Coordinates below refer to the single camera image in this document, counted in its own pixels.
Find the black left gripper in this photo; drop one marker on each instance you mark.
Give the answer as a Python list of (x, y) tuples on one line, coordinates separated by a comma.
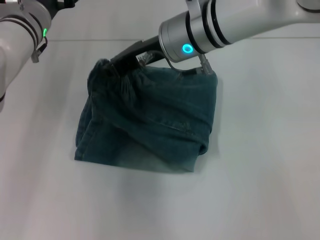
[(58, 3)]

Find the blue denim shorts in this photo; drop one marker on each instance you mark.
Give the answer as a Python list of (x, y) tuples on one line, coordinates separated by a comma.
[(150, 120)]

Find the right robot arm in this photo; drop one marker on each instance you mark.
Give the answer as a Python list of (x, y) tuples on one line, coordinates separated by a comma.
[(225, 22)]

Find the right camera mount bracket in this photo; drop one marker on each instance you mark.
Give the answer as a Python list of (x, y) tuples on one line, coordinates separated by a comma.
[(192, 4)]

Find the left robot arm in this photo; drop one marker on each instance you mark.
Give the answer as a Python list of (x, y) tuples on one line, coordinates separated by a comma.
[(15, 37)]

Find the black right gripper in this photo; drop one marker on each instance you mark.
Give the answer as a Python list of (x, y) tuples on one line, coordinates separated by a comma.
[(130, 51)]

